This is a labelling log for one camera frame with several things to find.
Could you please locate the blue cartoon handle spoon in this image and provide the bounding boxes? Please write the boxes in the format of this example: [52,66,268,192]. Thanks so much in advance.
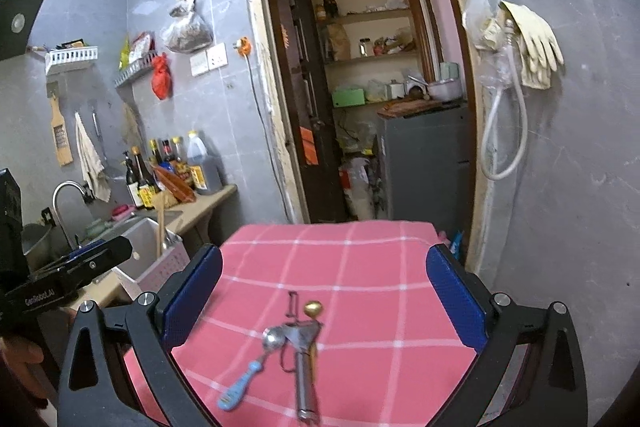
[217,326,285,412]

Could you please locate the wooden chopstick plain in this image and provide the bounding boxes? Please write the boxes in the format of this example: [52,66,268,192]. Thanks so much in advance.
[156,192,165,259]

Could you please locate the wire handle swivel peeler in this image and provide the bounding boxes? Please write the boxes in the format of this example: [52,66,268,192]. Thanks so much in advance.
[280,291,299,374]

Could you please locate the wide steel Y peeler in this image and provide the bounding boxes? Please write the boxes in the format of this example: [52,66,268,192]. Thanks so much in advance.
[283,320,321,426]

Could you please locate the small gold spoon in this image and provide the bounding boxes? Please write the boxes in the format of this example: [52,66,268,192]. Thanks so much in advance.
[303,300,324,322]

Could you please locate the person's left hand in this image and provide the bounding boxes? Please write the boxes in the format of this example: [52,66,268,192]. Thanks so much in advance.
[1,337,48,410]

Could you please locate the chrome sink faucet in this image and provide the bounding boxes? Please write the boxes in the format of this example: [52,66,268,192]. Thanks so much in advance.
[51,180,94,249]

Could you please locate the white perforated utensil basket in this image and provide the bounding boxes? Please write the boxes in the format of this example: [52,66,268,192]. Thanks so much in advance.
[112,218,190,300]

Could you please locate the pink plaid tablecloth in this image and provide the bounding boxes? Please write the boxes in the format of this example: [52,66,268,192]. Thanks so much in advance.
[172,220,475,426]

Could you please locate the orange snack packet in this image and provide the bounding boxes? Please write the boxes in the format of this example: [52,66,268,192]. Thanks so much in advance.
[153,166,196,202]

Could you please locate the dark soy sauce bottle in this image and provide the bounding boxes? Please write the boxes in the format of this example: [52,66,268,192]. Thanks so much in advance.
[131,146,158,210]

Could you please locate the hanging beige dishcloth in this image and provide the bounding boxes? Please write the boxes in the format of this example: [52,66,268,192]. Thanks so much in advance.
[74,112,112,202]

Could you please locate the grey cabinet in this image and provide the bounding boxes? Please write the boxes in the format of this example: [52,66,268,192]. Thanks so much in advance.
[376,104,471,239]

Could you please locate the large vinegar jug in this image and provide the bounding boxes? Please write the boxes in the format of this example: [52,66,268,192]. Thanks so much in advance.
[186,130,222,195]

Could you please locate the red plastic bag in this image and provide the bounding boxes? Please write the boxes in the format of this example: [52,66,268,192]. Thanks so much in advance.
[151,53,172,101]

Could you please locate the green storage box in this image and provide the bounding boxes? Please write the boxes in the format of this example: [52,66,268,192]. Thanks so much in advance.
[332,88,367,108]

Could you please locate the yellow rubber gloves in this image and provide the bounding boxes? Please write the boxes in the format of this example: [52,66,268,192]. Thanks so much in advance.
[500,0,565,90]

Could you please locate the black range hood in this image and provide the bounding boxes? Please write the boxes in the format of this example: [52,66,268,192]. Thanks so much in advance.
[0,0,43,61]

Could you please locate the clear bag of dried goods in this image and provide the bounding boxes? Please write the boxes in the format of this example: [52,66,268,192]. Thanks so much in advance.
[160,0,213,54]

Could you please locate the white hose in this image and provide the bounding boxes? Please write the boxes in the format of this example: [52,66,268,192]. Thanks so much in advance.
[479,26,530,182]

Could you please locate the white wall rack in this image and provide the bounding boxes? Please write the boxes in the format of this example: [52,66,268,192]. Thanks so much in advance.
[27,46,99,77]

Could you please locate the metal wire wall shelf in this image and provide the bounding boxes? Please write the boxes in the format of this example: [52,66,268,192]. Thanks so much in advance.
[114,50,157,88]

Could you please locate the white wall switch plate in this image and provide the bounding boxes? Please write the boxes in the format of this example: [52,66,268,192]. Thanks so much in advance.
[190,42,229,77]

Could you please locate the orange wall plug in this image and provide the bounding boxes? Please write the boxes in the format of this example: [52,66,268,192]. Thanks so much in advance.
[234,37,252,57]

